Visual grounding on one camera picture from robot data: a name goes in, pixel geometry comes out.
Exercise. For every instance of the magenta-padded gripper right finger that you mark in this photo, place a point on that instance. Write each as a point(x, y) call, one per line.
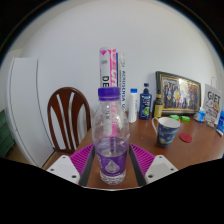
point(144, 158)

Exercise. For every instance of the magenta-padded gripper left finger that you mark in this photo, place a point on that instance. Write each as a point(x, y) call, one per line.
point(80, 158)

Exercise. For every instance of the clear purple-capped water bottle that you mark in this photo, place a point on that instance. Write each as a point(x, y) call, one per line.
point(110, 140)

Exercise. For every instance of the blue patterned mug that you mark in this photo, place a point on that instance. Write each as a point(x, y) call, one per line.
point(166, 133)

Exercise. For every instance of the flat round red coaster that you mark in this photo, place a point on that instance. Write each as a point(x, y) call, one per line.
point(186, 137)

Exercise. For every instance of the brown wooden chair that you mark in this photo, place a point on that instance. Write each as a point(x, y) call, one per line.
point(53, 116)

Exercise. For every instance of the white blue-capped lotion bottle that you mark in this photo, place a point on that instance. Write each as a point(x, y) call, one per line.
point(132, 108)

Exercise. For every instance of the dark blue pump bottle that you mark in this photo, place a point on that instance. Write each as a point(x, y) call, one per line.
point(145, 106)

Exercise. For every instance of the dark yellow-labelled pump bottle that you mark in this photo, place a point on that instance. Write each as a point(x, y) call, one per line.
point(158, 108)

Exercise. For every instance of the white door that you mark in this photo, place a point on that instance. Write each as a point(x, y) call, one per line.
point(25, 110)

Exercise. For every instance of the framed group photo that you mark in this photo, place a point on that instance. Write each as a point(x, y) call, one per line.
point(178, 93)

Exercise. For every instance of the dark green crate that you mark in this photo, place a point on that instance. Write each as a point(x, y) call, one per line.
point(6, 136)

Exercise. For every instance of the blue detergent bottle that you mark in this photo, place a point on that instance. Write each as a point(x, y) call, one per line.
point(221, 123)

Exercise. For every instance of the white paper gift bag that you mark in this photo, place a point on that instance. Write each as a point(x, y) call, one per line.
point(212, 103)

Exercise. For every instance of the pink shuttlecock tube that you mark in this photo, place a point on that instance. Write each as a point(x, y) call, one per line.
point(108, 68)

